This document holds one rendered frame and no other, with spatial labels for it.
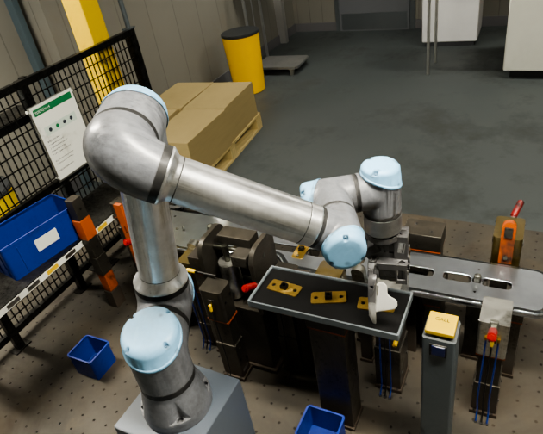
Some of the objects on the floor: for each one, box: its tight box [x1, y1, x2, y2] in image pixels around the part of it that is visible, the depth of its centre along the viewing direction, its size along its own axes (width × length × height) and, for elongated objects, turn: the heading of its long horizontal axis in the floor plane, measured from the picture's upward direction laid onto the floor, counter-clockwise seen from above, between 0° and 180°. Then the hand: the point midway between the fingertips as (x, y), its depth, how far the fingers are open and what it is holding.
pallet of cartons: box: [159, 82, 263, 171], centre depth 448 cm, size 141×99×48 cm
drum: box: [221, 26, 265, 94], centre depth 570 cm, size 42×42×67 cm
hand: (376, 299), depth 114 cm, fingers open, 14 cm apart
